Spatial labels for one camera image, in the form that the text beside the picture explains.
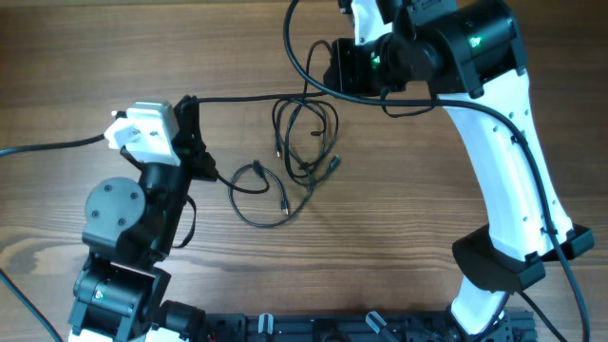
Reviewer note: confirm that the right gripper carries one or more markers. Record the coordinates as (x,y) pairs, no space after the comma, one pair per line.
(347,75)

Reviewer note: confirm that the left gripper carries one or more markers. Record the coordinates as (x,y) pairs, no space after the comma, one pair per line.
(187,145)

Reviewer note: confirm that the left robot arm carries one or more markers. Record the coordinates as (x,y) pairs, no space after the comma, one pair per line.
(130,225)

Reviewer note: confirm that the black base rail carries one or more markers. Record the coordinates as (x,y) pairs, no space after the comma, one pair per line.
(372,327)

